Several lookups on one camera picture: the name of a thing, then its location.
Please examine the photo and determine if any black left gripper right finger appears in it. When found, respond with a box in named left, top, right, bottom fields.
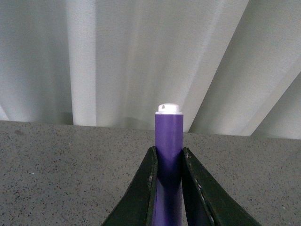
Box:
left=182, top=147, right=260, bottom=226

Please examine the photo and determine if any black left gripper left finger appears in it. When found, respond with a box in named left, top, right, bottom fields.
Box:
left=103, top=146, right=158, bottom=226

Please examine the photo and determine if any purple marker pen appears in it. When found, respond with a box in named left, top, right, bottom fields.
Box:
left=152, top=103, right=183, bottom=226

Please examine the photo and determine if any white pleated curtain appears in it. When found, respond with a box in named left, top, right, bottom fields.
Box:
left=0, top=0, right=301, bottom=139

